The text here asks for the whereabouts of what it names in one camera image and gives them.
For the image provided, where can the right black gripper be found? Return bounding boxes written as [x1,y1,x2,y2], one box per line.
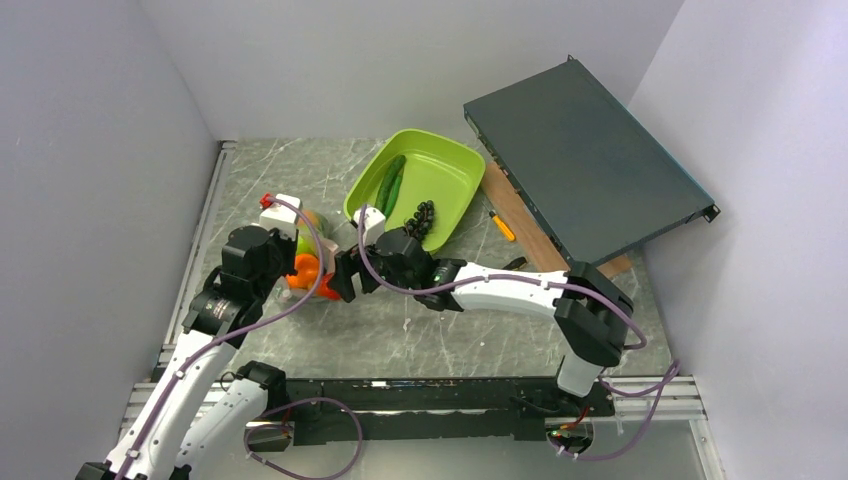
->
[327,239,417,302]

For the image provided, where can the orange toy fruit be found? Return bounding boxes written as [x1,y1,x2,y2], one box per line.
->
[286,254,323,291]

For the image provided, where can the green toy apple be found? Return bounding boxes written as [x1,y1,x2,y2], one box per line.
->
[296,230,320,258]

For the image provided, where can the clear zip top bag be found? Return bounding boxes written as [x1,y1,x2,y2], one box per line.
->
[272,209,341,305]

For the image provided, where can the red toy pepper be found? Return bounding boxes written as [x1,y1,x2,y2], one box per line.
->
[315,273,341,301]

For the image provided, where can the green plastic tray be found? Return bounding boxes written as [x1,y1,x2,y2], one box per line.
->
[342,129,485,253]

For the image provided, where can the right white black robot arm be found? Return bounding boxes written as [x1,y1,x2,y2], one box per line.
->
[328,228,635,415]

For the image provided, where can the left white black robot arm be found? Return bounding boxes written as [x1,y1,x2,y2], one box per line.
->
[76,225,298,479]

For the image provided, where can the green toy cucumber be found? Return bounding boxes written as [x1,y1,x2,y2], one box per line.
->
[375,155,406,216]

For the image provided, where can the black toy grapes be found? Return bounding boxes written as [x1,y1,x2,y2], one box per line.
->
[404,200,435,242]

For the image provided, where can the brown wooden board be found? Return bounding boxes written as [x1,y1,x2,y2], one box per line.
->
[480,162,634,280]

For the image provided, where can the dark rack server chassis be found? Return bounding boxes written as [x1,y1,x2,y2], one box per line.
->
[463,57,720,266]

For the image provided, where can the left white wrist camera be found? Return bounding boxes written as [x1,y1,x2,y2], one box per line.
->
[258,193,302,241]

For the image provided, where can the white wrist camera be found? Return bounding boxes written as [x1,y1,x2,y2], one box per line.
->
[258,193,302,241]
[352,204,386,246]

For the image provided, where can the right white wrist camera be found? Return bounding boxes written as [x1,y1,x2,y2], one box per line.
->
[352,204,386,246]

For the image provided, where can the yellow handled screwdriver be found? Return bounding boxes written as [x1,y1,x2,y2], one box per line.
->
[488,210,516,242]

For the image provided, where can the black handled screwdriver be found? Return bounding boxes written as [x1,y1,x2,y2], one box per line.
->
[503,256,528,271]

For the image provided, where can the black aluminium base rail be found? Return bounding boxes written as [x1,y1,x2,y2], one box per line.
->
[122,376,707,458]

